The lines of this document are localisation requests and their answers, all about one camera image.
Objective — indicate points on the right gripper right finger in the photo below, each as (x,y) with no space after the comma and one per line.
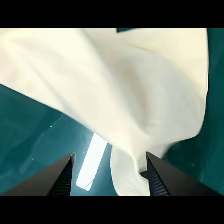
(170,183)

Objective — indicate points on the cream T-shirt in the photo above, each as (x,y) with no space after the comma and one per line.
(110,83)

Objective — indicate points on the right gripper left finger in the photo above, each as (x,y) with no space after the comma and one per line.
(55,181)

